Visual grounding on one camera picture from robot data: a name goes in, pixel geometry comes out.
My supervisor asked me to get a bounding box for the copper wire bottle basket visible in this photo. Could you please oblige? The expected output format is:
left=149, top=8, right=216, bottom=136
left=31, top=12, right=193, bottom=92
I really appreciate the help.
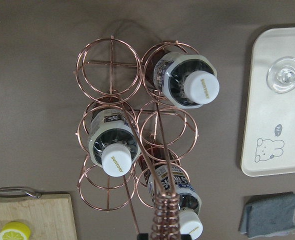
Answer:
left=74, top=36, right=198, bottom=240

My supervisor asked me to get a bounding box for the tea bottle white cap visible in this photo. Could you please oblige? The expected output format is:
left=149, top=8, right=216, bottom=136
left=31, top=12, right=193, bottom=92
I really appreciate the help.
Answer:
left=145, top=49, right=220, bottom=109

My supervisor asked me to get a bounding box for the white rabbit serving tray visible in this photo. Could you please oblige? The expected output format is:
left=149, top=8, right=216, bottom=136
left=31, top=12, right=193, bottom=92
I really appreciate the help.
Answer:
left=241, top=27, right=295, bottom=177

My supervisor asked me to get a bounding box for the bamboo cutting board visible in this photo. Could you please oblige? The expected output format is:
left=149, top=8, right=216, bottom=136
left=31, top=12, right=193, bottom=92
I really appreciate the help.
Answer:
left=0, top=186, right=78, bottom=240

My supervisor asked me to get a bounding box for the clear wine glass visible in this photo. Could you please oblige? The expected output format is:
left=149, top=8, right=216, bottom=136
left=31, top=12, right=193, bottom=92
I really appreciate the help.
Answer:
left=266, top=56, right=295, bottom=94

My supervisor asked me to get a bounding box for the folded grey cloth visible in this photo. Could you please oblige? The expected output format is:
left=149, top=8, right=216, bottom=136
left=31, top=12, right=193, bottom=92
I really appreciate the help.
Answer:
left=239, top=191, right=295, bottom=239

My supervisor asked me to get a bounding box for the half lemon slice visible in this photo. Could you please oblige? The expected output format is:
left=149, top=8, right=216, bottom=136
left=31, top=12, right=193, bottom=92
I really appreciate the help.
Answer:
left=0, top=221, right=32, bottom=240

